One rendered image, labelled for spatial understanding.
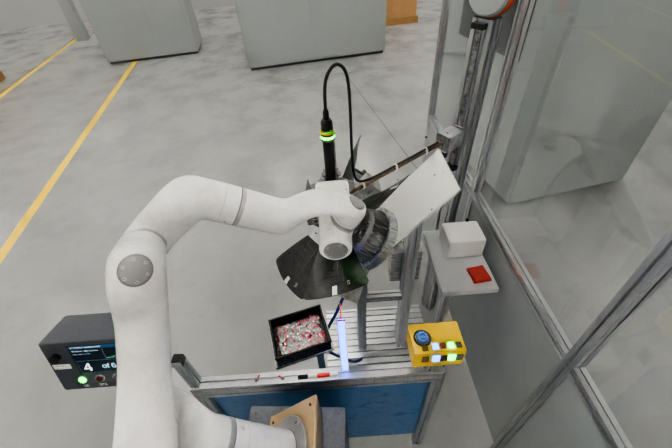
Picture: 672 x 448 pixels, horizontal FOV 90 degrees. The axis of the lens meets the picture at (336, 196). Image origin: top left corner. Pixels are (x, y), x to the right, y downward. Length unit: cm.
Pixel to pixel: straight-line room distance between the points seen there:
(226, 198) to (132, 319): 29
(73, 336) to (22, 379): 184
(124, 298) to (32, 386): 229
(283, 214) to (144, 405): 47
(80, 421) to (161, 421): 184
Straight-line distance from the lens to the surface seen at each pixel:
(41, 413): 286
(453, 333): 121
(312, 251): 139
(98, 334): 121
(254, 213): 78
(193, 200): 75
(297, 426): 110
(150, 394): 87
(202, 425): 99
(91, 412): 269
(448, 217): 184
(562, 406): 150
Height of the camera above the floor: 211
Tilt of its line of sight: 40 degrees down
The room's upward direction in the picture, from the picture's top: 4 degrees counter-clockwise
